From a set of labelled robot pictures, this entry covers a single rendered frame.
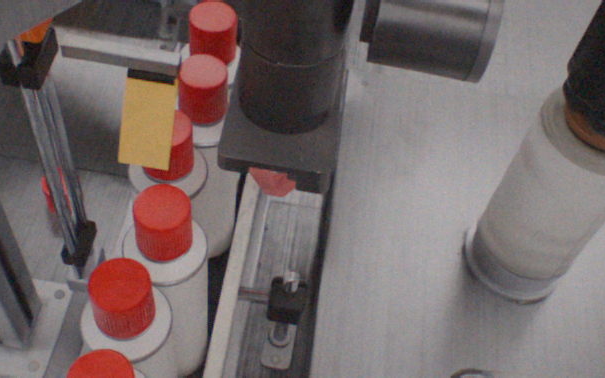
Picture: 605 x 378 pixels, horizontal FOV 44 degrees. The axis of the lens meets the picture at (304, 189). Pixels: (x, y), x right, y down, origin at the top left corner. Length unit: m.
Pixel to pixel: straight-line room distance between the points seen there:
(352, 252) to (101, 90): 0.33
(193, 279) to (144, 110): 0.11
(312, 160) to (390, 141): 0.32
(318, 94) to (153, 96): 0.10
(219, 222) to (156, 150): 0.16
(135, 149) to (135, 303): 0.10
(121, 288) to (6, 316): 0.23
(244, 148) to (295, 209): 0.32
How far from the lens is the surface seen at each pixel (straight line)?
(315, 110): 0.42
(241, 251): 0.61
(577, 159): 0.53
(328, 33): 0.38
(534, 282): 0.65
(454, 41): 0.37
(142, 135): 0.45
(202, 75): 0.49
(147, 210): 0.43
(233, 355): 0.61
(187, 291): 0.47
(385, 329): 0.63
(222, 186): 0.56
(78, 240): 0.59
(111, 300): 0.40
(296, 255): 0.71
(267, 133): 0.43
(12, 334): 0.65
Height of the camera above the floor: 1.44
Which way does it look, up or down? 55 degrees down
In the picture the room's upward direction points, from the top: 11 degrees clockwise
